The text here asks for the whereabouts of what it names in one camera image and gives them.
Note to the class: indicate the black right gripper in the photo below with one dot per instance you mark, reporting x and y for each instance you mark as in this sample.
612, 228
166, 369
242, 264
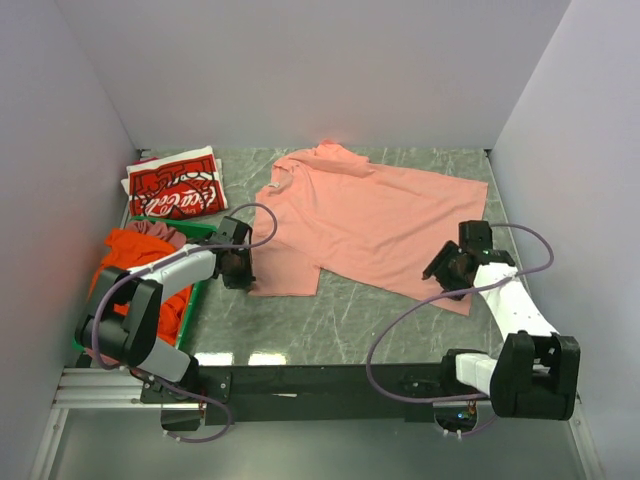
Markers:
448, 252

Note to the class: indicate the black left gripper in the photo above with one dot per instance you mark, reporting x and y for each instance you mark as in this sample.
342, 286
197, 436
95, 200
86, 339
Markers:
244, 281

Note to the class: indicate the pink t-shirt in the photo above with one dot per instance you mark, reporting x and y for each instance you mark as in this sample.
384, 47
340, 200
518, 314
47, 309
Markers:
329, 209

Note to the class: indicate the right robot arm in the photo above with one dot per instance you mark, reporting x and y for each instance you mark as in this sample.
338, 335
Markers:
510, 340

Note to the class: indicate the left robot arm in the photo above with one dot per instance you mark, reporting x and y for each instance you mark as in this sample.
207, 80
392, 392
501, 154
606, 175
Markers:
121, 320

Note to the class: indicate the green plastic bin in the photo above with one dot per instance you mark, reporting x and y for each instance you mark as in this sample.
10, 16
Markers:
127, 249

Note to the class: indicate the mauve t-shirt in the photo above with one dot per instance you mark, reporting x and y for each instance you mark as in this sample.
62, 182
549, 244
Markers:
159, 230

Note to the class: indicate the folded red coca-cola t-shirt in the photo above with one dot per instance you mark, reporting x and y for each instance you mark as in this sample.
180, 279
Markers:
176, 187

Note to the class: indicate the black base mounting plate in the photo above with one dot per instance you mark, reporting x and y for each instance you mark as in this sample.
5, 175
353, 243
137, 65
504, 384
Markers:
330, 392

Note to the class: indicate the aluminium rail frame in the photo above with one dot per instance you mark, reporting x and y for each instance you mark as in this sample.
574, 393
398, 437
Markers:
92, 388

